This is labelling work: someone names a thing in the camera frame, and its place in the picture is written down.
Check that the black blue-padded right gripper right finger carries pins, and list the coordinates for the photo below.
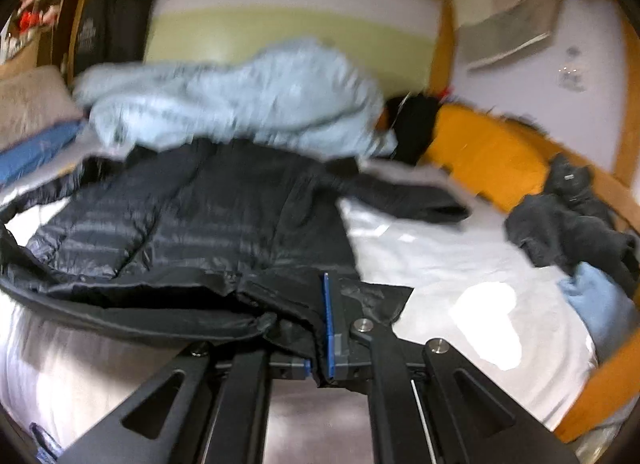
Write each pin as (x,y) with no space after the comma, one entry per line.
(428,403)

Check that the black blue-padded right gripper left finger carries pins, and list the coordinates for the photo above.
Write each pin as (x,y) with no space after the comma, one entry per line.
(197,409)

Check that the black puffer down jacket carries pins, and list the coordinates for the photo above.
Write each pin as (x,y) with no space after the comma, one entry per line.
(227,243)

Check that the dark grey crumpled clothing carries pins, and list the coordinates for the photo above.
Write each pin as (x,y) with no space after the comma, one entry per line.
(566,224)

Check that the white patterned bed sheet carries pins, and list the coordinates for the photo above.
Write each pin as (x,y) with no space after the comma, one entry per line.
(467,284)

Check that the blue white patterned cloth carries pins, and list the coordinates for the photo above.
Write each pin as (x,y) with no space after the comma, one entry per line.
(48,450)

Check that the light blue cloth piece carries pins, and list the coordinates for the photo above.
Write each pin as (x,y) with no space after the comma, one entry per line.
(610,316)

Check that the black garment at headboard corner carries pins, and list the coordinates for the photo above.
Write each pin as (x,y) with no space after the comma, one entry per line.
(412,118)

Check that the blue pillow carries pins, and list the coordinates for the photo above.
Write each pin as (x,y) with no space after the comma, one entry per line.
(26,157)

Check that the light blue duvet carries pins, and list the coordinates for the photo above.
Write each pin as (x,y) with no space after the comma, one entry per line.
(299,95)

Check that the pink beige pillow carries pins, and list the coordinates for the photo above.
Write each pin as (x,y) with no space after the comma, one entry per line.
(33,102)

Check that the black bag with white print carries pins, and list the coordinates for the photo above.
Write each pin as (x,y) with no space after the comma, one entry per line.
(111,31)

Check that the orange wooden bed frame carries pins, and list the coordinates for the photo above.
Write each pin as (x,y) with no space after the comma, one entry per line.
(611,386)

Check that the white wall socket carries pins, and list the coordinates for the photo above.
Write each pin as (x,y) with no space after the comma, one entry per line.
(572,72)

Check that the grey mesh wall hanging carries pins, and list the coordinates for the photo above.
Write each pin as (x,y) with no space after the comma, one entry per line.
(491,30)

